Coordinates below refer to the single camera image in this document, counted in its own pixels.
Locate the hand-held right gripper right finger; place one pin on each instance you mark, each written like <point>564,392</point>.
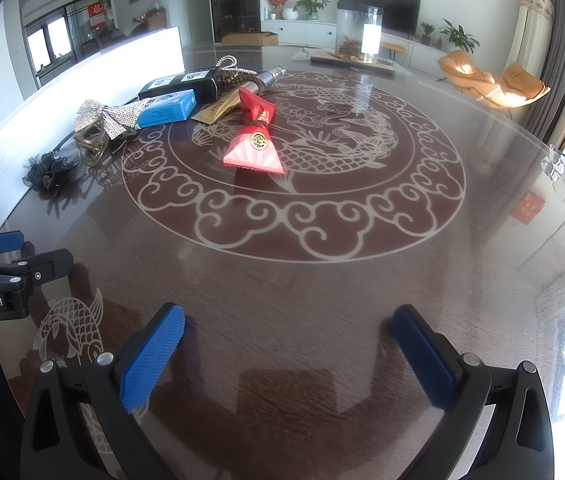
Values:
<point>422,355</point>

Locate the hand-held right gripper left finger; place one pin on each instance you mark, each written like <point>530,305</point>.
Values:
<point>155,355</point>

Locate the black flower hair accessory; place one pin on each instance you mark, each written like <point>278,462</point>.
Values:
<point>50,175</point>

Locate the rhinestone bow hair clip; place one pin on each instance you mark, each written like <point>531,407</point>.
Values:
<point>107,117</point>

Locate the red fan-shaped tube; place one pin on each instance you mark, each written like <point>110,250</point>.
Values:
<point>255,145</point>

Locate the patterned glass desktop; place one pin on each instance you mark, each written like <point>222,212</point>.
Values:
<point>312,285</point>

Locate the blue cardboard box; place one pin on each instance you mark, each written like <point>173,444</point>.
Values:
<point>167,107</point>

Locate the white board panel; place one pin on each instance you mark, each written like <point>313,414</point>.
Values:
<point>112,60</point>

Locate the black cardboard box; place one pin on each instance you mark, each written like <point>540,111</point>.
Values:
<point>182,82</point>

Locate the gold tube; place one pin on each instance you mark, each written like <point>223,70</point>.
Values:
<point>215,110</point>

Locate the red door poster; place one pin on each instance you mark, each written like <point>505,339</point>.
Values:
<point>96,16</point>

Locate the brown woven accessory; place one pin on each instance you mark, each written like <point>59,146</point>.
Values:
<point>235,79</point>

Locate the glass vial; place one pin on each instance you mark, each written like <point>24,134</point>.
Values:
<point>265,77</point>

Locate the open cardboard box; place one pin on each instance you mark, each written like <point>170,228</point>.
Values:
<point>250,38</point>

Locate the wooden side table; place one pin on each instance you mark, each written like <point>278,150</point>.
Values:
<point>393,47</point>

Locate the wooden tray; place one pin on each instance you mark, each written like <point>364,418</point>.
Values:
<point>327,60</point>

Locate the grey curtain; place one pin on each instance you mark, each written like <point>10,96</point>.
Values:
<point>562,70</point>

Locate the large leafy potted plant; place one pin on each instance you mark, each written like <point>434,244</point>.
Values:
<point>460,37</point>

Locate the dark display cabinet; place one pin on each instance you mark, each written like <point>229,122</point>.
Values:
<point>235,0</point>

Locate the small potted plant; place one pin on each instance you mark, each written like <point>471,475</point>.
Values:
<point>427,32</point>

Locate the clear glass jar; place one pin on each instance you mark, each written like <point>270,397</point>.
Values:
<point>357,35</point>

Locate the white television cabinet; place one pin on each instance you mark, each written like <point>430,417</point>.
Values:
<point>307,30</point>

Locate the white round vase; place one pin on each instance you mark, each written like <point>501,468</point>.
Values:
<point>290,14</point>

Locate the red flower bouquet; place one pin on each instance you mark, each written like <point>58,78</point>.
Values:
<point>277,2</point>

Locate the white curtain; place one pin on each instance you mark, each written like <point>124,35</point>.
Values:
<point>530,25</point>

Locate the black television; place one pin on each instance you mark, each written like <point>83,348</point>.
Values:
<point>397,7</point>

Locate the green potted plant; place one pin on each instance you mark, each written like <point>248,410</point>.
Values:
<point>312,5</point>

